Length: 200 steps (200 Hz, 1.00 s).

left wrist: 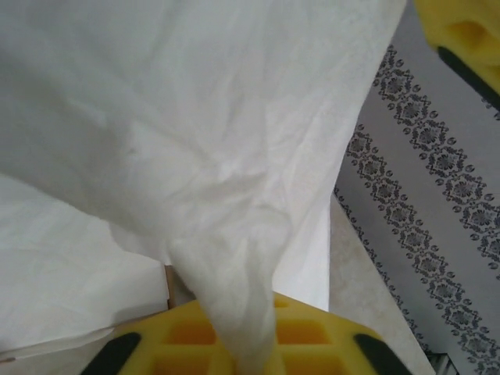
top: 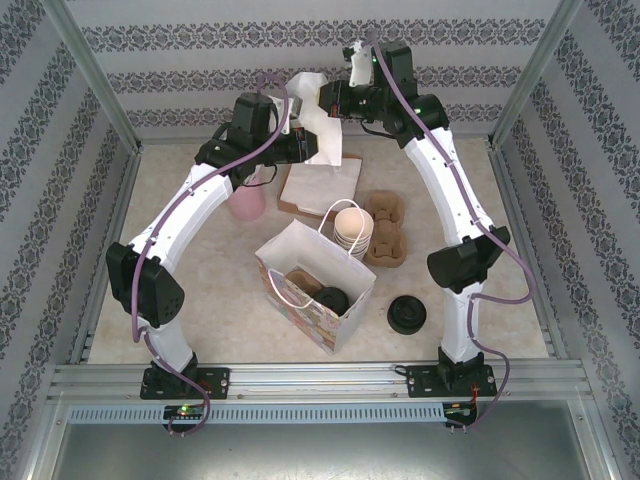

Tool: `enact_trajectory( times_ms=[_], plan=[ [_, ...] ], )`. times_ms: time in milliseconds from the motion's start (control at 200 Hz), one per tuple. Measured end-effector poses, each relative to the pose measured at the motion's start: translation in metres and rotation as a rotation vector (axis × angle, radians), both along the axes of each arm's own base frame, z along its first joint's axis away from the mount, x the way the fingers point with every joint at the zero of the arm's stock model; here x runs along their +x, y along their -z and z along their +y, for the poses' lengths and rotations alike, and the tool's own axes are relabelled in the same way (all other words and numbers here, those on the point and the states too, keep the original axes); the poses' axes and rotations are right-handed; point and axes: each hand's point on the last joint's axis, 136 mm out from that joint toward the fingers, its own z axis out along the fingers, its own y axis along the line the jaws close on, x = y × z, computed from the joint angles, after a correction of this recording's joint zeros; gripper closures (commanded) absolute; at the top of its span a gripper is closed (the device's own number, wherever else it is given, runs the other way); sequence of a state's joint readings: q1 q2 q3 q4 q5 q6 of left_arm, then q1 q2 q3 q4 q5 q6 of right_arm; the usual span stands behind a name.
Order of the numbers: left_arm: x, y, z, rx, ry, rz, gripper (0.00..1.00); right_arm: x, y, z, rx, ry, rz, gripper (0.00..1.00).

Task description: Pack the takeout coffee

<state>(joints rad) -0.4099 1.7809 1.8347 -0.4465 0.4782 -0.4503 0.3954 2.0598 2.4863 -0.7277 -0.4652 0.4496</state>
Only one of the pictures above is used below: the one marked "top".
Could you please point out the aluminium table edge rail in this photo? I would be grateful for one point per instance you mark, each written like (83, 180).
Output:
(120, 210)
(511, 200)
(170, 139)

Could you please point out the white paper napkin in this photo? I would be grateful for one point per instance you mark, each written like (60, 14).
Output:
(327, 140)

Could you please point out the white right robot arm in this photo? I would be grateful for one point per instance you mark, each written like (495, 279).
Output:
(445, 190)

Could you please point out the aluminium frame post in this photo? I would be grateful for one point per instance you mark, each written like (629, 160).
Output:
(534, 65)
(95, 65)

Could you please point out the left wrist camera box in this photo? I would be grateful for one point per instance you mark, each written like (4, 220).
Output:
(295, 107)

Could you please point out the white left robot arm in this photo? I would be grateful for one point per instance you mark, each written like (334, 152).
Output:
(190, 210)

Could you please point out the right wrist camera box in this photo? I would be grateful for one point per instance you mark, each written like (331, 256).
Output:
(360, 70)

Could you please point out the white paper cup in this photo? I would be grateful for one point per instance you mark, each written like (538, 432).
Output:
(357, 254)
(352, 222)
(347, 245)
(345, 240)
(351, 249)

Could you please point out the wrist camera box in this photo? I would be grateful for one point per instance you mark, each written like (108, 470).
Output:
(360, 70)
(295, 107)

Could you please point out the small circuit board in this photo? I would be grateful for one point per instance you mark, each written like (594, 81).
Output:
(186, 411)
(460, 409)

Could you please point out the grey metal base panel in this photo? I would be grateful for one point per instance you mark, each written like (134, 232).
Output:
(320, 450)

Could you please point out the white napkin stack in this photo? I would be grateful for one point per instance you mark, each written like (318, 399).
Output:
(320, 187)

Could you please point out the black cup lid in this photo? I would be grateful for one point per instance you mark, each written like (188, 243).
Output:
(406, 312)
(331, 299)

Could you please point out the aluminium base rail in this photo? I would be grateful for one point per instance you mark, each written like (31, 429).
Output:
(320, 382)

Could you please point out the pink holder cup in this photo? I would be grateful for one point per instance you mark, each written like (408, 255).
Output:
(247, 205)

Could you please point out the brown cardboard cup carrier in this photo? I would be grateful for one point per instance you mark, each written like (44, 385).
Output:
(385, 235)
(300, 282)

